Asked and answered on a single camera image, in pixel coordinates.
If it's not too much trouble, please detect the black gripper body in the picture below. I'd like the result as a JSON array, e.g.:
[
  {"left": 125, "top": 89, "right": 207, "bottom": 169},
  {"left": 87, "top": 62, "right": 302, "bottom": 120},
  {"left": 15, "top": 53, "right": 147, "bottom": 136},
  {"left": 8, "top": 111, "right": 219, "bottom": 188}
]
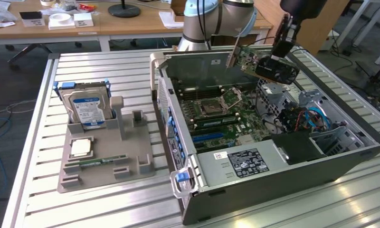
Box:
[{"left": 281, "top": 0, "right": 325, "bottom": 24}]

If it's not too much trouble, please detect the graphics card with black cooler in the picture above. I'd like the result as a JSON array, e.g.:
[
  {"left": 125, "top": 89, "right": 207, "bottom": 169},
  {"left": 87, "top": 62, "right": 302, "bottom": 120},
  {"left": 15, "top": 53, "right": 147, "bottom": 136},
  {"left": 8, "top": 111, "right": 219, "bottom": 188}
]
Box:
[{"left": 225, "top": 45, "right": 302, "bottom": 86}]

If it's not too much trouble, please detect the wooden cabinet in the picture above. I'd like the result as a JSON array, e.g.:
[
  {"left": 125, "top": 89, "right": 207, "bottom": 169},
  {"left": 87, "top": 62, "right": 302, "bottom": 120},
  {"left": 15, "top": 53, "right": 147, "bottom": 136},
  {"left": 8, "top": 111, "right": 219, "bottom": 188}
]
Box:
[{"left": 254, "top": 0, "right": 351, "bottom": 54}]

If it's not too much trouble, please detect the CPU socket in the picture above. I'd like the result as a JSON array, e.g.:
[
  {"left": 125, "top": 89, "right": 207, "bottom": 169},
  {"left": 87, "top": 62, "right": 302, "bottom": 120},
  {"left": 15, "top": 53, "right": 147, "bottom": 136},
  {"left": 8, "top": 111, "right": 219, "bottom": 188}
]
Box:
[{"left": 199, "top": 98, "right": 225, "bottom": 114}]

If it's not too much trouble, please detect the white paper stack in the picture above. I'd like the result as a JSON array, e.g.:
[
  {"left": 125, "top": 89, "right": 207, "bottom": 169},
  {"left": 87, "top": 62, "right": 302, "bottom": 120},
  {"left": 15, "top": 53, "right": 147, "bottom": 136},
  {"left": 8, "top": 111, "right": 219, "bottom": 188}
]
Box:
[{"left": 159, "top": 10, "right": 185, "bottom": 29}]

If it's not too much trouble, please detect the green RAM stick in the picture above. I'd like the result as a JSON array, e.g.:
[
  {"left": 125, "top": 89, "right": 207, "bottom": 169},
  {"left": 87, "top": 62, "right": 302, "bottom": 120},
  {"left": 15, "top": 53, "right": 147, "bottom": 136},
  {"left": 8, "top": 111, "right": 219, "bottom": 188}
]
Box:
[
  {"left": 195, "top": 115, "right": 239, "bottom": 129},
  {"left": 66, "top": 155, "right": 127, "bottom": 167}
]

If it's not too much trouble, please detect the silver disk bay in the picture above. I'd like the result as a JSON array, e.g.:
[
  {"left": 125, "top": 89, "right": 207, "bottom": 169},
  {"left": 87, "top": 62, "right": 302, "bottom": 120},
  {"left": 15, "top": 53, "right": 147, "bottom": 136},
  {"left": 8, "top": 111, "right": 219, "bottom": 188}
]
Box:
[{"left": 309, "top": 125, "right": 366, "bottom": 157}]

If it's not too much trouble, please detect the blue expansion slot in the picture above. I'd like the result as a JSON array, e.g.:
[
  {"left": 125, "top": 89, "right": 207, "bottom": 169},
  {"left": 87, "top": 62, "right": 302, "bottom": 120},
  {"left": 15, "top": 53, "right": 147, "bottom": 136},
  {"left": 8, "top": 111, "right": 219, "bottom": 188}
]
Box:
[{"left": 191, "top": 132, "right": 225, "bottom": 143}]

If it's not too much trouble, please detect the green motherboard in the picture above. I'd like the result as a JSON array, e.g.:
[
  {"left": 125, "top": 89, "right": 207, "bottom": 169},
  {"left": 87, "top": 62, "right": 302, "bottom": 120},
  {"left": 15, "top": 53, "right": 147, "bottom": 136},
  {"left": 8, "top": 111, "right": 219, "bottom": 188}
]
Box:
[{"left": 178, "top": 82, "right": 274, "bottom": 154}]

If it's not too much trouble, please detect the black round lamp base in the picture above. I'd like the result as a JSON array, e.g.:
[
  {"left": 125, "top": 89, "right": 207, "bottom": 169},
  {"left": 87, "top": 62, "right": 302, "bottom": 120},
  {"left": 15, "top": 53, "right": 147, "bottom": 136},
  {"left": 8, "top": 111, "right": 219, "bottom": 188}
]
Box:
[{"left": 107, "top": 0, "right": 142, "bottom": 19}]

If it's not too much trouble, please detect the silver power supply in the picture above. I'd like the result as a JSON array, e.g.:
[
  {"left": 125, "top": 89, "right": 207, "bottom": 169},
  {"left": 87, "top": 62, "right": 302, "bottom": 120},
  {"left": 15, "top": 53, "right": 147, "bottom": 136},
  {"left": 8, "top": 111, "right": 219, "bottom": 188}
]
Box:
[{"left": 193, "top": 139, "right": 290, "bottom": 190}]

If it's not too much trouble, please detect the open dark PC case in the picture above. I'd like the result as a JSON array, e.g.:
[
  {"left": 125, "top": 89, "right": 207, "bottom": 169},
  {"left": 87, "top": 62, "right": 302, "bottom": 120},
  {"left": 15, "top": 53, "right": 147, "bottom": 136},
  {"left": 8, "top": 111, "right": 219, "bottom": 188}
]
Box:
[{"left": 150, "top": 46, "right": 380, "bottom": 226}]

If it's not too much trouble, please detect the grey parts rack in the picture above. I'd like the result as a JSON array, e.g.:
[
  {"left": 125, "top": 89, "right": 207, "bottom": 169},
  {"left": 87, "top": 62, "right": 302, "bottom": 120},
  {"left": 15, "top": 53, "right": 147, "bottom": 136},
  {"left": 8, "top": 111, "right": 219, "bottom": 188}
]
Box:
[{"left": 56, "top": 96, "right": 157, "bottom": 193}]

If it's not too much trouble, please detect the white cube box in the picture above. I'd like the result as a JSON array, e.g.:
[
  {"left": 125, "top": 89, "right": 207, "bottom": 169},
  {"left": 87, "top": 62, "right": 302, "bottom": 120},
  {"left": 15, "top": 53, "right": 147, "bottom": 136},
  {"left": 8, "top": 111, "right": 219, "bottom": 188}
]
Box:
[{"left": 74, "top": 13, "right": 94, "bottom": 28}]

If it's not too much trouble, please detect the hard disk in blue carrier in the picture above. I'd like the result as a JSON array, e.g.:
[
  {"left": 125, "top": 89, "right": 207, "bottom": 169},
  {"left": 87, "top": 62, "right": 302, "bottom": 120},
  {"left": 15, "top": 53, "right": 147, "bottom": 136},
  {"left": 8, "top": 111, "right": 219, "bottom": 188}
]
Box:
[{"left": 54, "top": 79, "right": 113, "bottom": 130}]

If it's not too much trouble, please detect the white flat box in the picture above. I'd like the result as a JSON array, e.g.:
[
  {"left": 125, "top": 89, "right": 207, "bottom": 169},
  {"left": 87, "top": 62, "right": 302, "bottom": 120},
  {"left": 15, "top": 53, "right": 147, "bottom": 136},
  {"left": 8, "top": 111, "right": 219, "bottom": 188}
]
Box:
[{"left": 48, "top": 20, "right": 77, "bottom": 31}]

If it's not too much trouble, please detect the white tape roll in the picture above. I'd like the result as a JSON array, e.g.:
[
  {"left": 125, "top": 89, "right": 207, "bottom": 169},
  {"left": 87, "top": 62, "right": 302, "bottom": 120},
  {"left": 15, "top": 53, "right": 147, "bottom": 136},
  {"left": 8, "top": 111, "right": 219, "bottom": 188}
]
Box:
[{"left": 50, "top": 13, "right": 71, "bottom": 24}]

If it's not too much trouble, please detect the silver CPU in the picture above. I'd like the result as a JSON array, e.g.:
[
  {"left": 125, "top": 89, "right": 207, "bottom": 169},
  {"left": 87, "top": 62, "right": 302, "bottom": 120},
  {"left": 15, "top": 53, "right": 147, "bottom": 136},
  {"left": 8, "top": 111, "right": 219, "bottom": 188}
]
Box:
[{"left": 70, "top": 139, "right": 93, "bottom": 156}]

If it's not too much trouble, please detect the black topped white box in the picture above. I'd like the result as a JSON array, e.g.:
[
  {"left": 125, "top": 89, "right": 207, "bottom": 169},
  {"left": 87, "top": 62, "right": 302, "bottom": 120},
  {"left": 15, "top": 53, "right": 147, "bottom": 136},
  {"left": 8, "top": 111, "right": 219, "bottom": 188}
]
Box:
[{"left": 20, "top": 11, "right": 46, "bottom": 27}]

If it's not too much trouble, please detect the black chair base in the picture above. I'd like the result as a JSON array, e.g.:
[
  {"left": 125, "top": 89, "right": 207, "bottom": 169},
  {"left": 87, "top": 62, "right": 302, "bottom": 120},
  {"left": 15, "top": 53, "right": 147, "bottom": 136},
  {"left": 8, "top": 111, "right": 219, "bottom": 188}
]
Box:
[{"left": 6, "top": 42, "right": 54, "bottom": 71}]

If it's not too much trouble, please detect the clear plastic bag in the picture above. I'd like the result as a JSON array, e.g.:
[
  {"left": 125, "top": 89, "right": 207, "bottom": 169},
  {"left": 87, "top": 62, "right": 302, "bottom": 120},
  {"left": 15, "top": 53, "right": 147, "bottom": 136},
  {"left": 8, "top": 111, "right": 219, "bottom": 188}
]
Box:
[{"left": 0, "top": 1, "right": 18, "bottom": 22}]

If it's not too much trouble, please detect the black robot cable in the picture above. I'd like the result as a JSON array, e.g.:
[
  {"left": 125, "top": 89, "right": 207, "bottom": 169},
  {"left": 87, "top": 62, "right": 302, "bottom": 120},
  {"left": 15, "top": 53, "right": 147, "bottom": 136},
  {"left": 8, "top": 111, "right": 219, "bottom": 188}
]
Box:
[{"left": 197, "top": 0, "right": 211, "bottom": 50}]

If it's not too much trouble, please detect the blue wire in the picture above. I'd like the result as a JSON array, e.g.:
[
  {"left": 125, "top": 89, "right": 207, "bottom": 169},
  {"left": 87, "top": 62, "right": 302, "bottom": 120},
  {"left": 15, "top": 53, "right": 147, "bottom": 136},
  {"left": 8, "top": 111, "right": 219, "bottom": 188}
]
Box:
[{"left": 307, "top": 108, "right": 333, "bottom": 131}]

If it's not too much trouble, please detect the white floor cable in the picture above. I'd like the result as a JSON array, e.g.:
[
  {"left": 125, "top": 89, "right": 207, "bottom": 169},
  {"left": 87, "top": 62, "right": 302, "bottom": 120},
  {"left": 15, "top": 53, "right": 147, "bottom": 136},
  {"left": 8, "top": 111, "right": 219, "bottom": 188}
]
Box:
[{"left": 0, "top": 98, "right": 36, "bottom": 114}]

